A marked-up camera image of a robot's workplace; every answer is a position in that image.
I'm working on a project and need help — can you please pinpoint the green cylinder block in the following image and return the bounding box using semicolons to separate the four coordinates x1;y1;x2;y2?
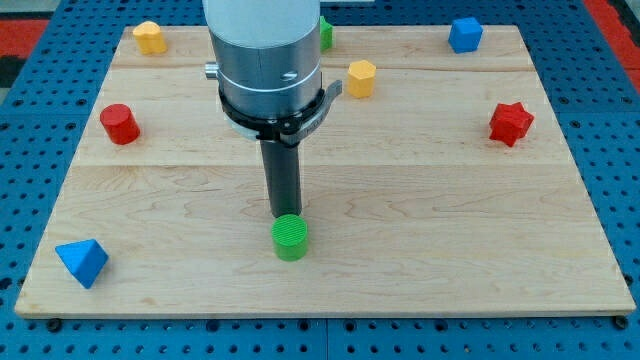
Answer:
271;214;308;261

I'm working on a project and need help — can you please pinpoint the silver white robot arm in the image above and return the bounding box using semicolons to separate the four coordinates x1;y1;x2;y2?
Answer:
203;0;324;138

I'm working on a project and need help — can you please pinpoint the green block behind arm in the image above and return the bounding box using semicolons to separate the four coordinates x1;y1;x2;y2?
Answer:
319;16;333;52

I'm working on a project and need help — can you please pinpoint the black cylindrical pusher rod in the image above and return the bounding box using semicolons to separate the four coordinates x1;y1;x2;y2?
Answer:
260;141;302;218

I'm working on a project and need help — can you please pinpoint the yellow hexagonal block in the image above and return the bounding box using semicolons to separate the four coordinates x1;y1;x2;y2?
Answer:
347;60;377;98

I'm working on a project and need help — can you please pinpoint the wooden board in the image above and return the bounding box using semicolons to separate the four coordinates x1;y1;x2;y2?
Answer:
15;26;636;319

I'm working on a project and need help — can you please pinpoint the red star block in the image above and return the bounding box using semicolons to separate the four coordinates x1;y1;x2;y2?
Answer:
489;102;535;147

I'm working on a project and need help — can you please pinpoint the blue cube block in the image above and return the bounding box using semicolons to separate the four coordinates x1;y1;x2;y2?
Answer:
448;17;483;54

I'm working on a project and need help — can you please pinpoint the red cylinder block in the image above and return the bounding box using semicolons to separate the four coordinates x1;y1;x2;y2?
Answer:
99;103;141;145

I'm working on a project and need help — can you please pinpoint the yellow rounded block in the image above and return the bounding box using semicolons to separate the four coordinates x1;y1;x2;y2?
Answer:
132;21;168;55

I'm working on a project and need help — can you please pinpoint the blue triangular prism block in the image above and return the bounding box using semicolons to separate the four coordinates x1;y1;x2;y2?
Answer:
55;239;109;289

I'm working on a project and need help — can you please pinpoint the black clamp ring with lever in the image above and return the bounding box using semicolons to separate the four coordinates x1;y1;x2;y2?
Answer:
217;79;344;148

